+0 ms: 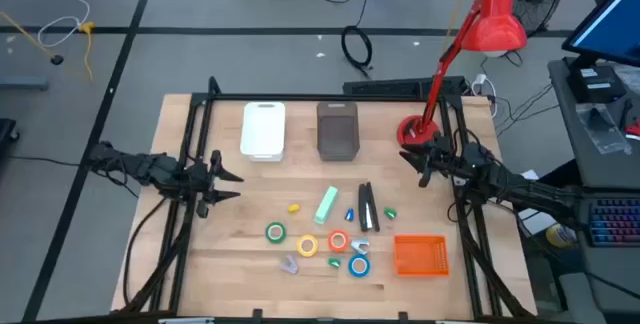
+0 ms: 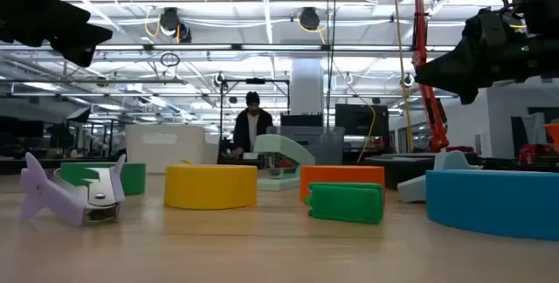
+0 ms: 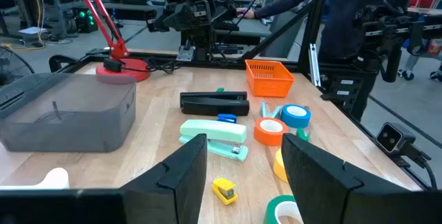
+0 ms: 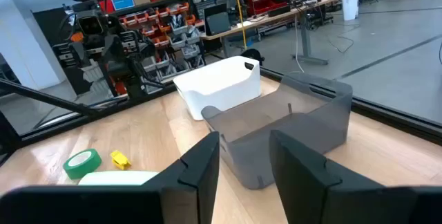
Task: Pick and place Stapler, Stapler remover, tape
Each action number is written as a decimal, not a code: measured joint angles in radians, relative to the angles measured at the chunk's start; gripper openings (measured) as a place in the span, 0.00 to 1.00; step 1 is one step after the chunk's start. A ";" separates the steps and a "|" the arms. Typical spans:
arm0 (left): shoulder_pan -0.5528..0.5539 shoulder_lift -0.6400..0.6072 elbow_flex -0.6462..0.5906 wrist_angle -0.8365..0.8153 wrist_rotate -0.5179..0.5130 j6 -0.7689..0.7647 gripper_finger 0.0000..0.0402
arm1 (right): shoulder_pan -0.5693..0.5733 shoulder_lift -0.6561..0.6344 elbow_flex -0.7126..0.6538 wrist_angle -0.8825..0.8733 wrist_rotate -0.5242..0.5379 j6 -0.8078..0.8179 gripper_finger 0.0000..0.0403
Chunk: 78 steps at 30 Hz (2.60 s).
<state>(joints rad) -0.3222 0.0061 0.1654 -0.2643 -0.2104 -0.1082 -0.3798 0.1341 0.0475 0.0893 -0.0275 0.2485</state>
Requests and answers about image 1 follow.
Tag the yellow tape roll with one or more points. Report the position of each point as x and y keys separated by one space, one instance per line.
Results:
x=298 y=245

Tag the yellow round container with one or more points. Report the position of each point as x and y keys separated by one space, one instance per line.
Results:
x=560 y=236

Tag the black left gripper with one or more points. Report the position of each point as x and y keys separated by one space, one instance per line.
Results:
x=197 y=184

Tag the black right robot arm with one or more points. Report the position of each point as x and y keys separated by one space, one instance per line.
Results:
x=525 y=186

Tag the blue mini stapler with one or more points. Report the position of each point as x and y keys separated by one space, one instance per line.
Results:
x=349 y=215

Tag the black computer monitor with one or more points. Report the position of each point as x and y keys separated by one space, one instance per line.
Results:
x=612 y=24

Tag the clear plastic bag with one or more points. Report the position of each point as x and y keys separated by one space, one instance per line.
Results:
x=602 y=129

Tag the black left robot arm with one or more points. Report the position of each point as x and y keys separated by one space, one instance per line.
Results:
x=145 y=166

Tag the green tape roll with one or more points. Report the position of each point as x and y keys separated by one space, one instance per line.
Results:
x=267 y=232

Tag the white paper sheet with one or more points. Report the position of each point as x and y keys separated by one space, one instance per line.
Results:
x=537 y=224

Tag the black power strip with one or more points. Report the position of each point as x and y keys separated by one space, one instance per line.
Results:
x=390 y=86

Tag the white plastic bin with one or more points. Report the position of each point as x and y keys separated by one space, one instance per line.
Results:
x=262 y=129

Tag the grey floor stand foot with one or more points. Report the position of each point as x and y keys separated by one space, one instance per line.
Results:
x=22 y=83

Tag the orange tape roll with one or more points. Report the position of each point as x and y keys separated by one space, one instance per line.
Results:
x=329 y=240

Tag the black aluminium table frame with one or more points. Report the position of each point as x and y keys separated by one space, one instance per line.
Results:
x=300 y=97

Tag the light blue staple remover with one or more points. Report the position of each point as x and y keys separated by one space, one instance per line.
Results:
x=361 y=249

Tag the grey operator desk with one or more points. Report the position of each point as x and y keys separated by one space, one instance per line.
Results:
x=600 y=169

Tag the blue tape roll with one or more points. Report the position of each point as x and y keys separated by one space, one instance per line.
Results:
x=350 y=266

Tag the white power adapter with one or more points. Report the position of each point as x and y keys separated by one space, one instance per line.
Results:
x=480 y=80

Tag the grey translucent plastic bin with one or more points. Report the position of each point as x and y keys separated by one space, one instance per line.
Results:
x=338 y=131

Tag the small black computer box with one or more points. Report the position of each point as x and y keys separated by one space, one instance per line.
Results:
x=595 y=84

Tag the mint green stapler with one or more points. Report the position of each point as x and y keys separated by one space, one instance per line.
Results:
x=326 y=205

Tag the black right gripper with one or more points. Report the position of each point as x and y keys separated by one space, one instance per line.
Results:
x=445 y=161

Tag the black stapler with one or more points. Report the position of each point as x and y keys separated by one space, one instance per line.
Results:
x=362 y=204

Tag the backlit rainbow keyboard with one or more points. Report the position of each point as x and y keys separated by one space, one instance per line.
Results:
x=617 y=221

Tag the black equipment base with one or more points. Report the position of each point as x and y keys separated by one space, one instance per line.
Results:
x=7 y=131

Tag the orange mesh basket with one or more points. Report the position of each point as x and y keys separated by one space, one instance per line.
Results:
x=420 y=256

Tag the red desk lamp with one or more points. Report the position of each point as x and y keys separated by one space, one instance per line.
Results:
x=495 y=19

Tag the yellow mini stapler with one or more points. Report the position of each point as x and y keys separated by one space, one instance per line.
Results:
x=294 y=208

